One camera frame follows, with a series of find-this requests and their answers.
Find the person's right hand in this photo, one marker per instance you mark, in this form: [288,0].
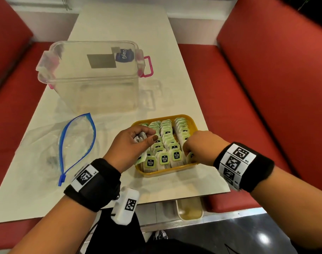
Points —
[205,148]

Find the person's left hand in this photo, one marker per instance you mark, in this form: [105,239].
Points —
[124,153]

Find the rows of green-tagged tea bags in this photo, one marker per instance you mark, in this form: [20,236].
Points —
[163,158]

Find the clear zip bag blue seal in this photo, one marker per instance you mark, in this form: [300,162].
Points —
[79,140]

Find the yellow tray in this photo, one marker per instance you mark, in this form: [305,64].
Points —
[166,173]

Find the person's left forearm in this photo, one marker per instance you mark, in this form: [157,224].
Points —
[55,230]

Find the person's right forearm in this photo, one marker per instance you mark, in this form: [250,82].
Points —
[295,203]

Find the person's black trousers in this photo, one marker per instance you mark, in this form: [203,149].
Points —
[116,235]

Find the black left wristband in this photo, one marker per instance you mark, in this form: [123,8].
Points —
[102,190]

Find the black wristband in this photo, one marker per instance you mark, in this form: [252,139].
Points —
[102,190]
[258,169]

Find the black right wristband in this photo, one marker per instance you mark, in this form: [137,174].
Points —
[258,169]

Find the yellow lid under table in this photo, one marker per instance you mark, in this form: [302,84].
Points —
[190,208]

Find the black and white shoe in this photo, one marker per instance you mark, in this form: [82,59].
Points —
[161,234]

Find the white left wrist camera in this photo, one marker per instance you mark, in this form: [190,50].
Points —
[121,216]

